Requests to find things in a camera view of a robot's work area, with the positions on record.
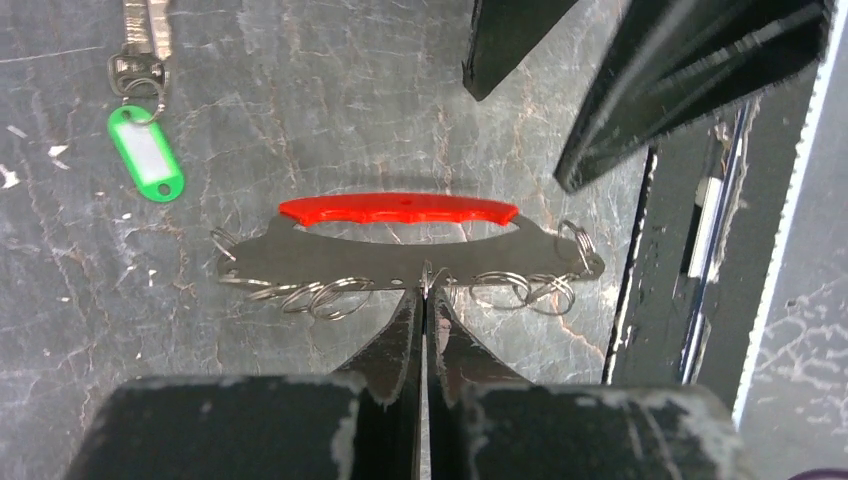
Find slotted grey cable duct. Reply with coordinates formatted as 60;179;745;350
731;0;848;425

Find keys with green tag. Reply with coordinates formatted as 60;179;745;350
107;0;185;203

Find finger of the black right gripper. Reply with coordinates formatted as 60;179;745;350
554;0;835;193
462;0;576;101

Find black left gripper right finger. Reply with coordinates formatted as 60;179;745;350
425;287;530;479

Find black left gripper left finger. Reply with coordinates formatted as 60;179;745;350
336;289;424;479

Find metal key holder red handle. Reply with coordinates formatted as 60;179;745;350
210;192;605;321

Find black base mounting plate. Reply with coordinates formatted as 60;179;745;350
603;69;816;406

